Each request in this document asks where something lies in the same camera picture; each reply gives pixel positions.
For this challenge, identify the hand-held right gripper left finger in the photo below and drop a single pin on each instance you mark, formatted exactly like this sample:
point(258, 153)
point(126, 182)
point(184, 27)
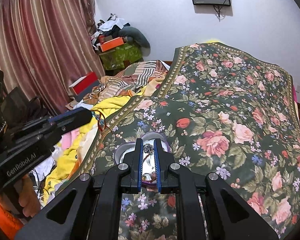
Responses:
point(140, 170)

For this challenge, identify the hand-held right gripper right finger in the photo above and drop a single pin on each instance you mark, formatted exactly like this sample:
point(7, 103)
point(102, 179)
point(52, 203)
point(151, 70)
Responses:
point(158, 170)

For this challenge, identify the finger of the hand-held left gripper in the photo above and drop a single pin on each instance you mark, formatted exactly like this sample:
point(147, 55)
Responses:
point(65, 116)
point(77, 121)

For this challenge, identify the heart-shaped metal tin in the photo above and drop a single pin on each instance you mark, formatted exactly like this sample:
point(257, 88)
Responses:
point(123, 152)

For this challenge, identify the person's left hand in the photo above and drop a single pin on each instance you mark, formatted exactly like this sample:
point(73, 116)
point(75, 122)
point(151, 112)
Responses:
point(30, 197)

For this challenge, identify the pink cloth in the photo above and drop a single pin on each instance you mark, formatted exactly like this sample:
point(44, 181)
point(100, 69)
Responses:
point(70, 140)

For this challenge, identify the yellow blanket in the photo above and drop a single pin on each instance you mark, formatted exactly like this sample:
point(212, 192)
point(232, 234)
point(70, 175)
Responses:
point(65, 155)

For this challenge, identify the red and white box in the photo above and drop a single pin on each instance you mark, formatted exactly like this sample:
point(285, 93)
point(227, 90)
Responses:
point(86, 82)

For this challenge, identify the dark chair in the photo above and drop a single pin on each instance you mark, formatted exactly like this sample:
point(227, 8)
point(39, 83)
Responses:
point(17, 102)

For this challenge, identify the striped pink curtain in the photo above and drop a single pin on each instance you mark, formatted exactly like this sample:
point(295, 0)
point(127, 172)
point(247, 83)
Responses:
point(40, 42)

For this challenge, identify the green cloth-covered cabinet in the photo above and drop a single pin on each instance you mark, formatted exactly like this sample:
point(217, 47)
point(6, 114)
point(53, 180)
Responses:
point(122, 56)

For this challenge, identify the striped blanket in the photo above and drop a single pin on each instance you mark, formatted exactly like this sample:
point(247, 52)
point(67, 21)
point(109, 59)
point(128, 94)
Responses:
point(140, 72)

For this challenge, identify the orange box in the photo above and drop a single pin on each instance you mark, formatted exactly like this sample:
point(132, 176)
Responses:
point(112, 44)

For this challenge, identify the floral blanket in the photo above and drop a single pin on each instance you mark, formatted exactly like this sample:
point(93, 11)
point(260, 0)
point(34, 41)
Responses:
point(215, 105)

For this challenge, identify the pile of clothes and bags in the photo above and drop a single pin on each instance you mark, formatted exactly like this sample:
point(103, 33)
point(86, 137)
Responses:
point(110, 26)

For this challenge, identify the yellow cushion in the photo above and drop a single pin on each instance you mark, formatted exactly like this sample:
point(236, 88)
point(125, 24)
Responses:
point(212, 41)

